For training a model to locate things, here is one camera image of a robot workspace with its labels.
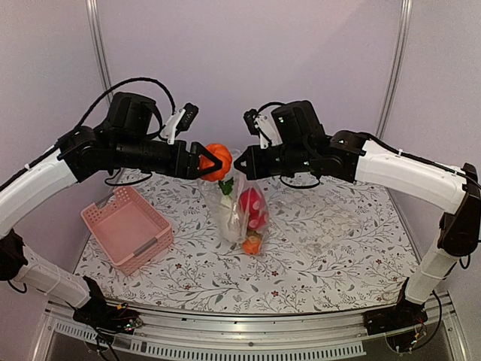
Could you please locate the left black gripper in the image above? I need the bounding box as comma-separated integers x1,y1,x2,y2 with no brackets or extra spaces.
113,135,222,179

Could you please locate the left aluminium frame post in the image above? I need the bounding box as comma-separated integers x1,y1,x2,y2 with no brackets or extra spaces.
85,0,111,90

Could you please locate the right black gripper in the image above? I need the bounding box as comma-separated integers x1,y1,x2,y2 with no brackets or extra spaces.
234,143,313,180

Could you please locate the orange red mango toy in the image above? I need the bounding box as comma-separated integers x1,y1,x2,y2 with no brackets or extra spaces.
247,211,268,231

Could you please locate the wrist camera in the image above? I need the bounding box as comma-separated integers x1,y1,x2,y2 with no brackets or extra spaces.
244,109,281,149
159,103,199,145

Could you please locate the floral tablecloth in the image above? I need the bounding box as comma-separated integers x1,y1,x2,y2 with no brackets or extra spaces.
75,174,418,314

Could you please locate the front aluminium rail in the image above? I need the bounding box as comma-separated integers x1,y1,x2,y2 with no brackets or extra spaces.
33,293,470,360

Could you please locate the white garlic toy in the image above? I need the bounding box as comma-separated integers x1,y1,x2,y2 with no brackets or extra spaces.
218,177,241,243

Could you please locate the orange green papaya toy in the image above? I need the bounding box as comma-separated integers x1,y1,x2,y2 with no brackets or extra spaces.
242,235,262,255

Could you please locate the clear zip top bag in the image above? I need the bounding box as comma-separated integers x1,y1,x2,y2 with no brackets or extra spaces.
198,144,269,255

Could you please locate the right aluminium frame post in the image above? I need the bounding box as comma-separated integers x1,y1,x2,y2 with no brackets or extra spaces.
375,0,413,138

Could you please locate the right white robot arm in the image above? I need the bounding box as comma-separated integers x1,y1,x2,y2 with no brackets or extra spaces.
234,100,480,335

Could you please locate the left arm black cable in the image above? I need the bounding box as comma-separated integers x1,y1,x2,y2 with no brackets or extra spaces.
74,77,177,132

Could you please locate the aluminium frame post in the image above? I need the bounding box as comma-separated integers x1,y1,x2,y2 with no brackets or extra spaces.
85,0,111,90
375,0,413,138

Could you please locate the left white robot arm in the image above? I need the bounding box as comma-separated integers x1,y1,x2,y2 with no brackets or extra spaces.
1,92,222,330

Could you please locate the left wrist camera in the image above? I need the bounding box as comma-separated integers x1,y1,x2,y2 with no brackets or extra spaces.
159,103,199,145

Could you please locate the red apple toy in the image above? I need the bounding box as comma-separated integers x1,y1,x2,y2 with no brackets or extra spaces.
239,187,265,215

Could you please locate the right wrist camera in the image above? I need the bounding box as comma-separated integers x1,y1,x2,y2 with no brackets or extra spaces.
244,109,281,149

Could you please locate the pink plastic basket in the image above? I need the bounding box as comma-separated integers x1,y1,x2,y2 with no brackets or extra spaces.
81,187,174,276

